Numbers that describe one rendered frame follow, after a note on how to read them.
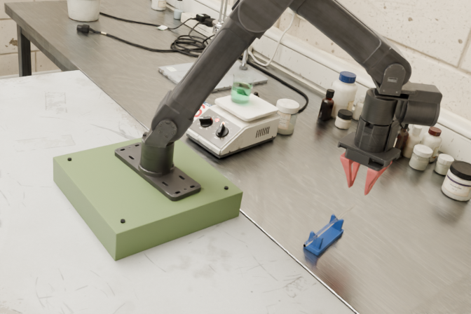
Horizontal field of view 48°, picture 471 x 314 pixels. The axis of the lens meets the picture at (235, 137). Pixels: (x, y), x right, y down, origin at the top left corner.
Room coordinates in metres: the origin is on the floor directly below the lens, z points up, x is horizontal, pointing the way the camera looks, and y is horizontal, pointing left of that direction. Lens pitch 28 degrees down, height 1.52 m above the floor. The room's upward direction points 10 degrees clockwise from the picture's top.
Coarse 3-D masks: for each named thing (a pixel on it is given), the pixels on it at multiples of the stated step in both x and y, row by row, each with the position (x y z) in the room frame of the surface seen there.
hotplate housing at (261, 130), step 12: (216, 108) 1.18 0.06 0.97; (228, 120) 1.13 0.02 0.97; (240, 120) 1.13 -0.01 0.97; (264, 120) 1.16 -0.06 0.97; (276, 120) 1.18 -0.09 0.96; (192, 132) 1.12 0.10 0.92; (240, 132) 1.09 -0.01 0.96; (252, 132) 1.12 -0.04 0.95; (264, 132) 1.16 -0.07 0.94; (276, 132) 1.19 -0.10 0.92; (204, 144) 1.09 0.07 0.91; (228, 144) 1.07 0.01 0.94; (240, 144) 1.10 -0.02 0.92; (252, 144) 1.13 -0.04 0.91
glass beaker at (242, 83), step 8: (240, 72) 1.22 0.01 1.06; (248, 72) 1.22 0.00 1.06; (240, 80) 1.17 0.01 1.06; (248, 80) 1.18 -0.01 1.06; (232, 88) 1.19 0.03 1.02; (240, 88) 1.18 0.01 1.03; (248, 88) 1.18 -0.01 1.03; (232, 96) 1.18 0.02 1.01; (240, 96) 1.18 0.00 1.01; (248, 96) 1.18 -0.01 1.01; (240, 104) 1.18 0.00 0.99
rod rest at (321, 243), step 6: (330, 222) 0.85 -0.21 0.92; (336, 222) 0.85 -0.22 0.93; (342, 222) 0.84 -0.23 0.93; (330, 228) 0.84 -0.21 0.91; (336, 228) 0.85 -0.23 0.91; (342, 228) 0.85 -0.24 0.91; (312, 234) 0.79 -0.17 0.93; (324, 234) 0.82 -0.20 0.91; (330, 234) 0.83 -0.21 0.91; (336, 234) 0.83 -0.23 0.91; (318, 240) 0.78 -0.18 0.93; (324, 240) 0.80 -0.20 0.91; (330, 240) 0.81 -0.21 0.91; (312, 246) 0.78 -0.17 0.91; (318, 246) 0.78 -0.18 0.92; (324, 246) 0.79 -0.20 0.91; (312, 252) 0.77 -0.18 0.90; (318, 252) 0.77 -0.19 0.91
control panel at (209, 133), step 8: (208, 112) 1.17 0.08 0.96; (224, 120) 1.13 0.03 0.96; (192, 128) 1.12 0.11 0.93; (200, 128) 1.12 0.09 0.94; (208, 128) 1.12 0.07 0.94; (216, 128) 1.11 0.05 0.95; (232, 128) 1.10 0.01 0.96; (240, 128) 1.10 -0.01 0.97; (208, 136) 1.09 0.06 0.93; (216, 136) 1.09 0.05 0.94; (232, 136) 1.08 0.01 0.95; (216, 144) 1.07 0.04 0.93
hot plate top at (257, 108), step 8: (256, 96) 1.25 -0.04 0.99; (224, 104) 1.17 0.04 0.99; (232, 104) 1.18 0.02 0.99; (248, 104) 1.19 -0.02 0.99; (256, 104) 1.20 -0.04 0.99; (264, 104) 1.21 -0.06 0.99; (232, 112) 1.14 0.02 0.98; (240, 112) 1.14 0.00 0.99; (248, 112) 1.15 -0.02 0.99; (256, 112) 1.15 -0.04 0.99; (264, 112) 1.16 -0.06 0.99; (272, 112) 1.18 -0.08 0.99; (248, 120) 1.12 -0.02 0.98
